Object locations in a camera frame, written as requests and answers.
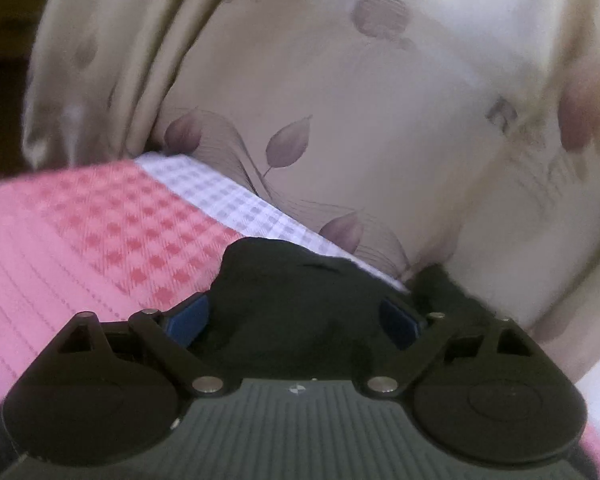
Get beige leaf print curtain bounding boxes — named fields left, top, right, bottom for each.
left=22, top=0, right=600, bottom=386

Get pink white checked bed sheet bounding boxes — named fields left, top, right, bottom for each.
left=0, top=154, right=411, bottom=411

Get dark wooden furniture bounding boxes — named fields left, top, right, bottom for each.
left=0, top=0, right=56, bottom=183

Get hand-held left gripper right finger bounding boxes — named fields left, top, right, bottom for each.
left=365, top=298, right=545, bottom=398

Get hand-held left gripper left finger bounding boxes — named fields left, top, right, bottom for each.
left=49, top=293, right=231, bottom=398

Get black jacket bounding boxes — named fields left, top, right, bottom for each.
left=190, top=237, right=502, bottom=384

